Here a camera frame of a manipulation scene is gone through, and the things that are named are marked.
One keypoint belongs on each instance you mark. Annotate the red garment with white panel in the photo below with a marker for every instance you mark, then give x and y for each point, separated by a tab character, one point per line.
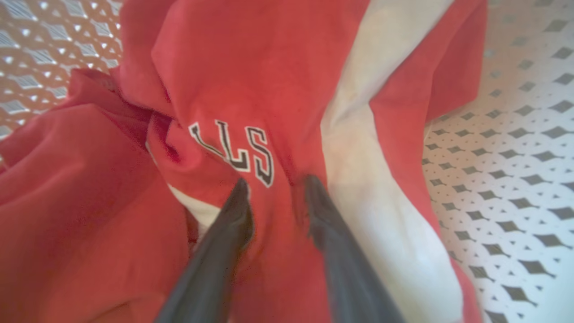
76	215

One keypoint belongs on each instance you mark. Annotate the cream perforated plastic laundry basket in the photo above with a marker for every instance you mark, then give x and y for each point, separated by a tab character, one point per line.
515	179

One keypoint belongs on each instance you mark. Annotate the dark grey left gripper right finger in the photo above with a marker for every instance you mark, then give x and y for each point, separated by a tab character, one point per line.
345	269

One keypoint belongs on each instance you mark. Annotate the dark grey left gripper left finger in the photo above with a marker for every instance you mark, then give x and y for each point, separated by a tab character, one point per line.
210	269

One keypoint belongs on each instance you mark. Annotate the red jersey with white stripe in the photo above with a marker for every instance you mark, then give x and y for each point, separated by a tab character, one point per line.
269	80

